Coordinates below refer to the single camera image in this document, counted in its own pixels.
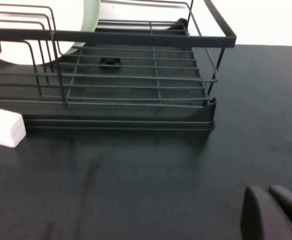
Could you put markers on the white round plate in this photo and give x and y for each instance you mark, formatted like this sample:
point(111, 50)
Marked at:
point(16, 55)

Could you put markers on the pale green round plate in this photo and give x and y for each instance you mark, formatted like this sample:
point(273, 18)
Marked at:
point(91, 15)

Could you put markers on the white cube block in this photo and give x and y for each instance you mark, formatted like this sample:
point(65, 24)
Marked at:
point(4, 127)

